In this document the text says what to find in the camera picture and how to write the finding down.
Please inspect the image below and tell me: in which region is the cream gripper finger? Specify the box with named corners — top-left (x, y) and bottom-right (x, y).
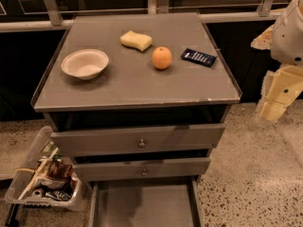
top-left (257, 64), bottom-right (303, 122)
top-left (251, 26), bottom-right (273, 50)

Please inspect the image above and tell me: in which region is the orange fruit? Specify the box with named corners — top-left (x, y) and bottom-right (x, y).
top-left (151, 46), bottom-right (172, 70)

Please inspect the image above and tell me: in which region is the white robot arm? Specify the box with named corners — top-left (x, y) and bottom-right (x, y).
top-left (251, 0), bottom-right (303, 123)

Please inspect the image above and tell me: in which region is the grey top drawer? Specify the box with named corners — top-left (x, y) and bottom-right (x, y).
top-left (51, 124), bottom-right (225, 157)

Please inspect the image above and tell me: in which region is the grey drawer cabinet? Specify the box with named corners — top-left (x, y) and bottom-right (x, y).
top-left (30, 12), bottom-right (243, 184)

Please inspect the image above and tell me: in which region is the grey middle drawer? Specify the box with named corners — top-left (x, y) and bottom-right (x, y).
top-left (74, 157), bottom-right (210, 182)

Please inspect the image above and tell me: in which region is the grey open bottom drawer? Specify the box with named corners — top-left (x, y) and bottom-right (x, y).
top-left (88, 177), bottom-right (205, 227)

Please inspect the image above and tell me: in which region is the yellow sponge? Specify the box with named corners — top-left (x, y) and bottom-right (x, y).
top-left (120, 30), bottom-right (152, 52)

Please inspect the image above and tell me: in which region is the white paper bowl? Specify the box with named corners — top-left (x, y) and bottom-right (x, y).
top-left (61, 49), bottom-right (109, 80)

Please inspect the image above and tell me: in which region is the brown snack bag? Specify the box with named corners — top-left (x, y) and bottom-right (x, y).
top-left (42, 161), bottom-right (72, 189)

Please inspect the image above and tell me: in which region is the black striped packet in bin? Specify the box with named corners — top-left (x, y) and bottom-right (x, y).
top-left (45, 190), bottom-right (71, 201)

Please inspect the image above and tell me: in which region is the clear plastic bin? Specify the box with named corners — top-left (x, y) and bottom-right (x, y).
top-left (5, 127), bottom-right (83, 211)

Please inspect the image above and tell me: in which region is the metal railing frame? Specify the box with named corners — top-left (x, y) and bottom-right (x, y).
top-left (0, 0), bottom-right (303, 34)

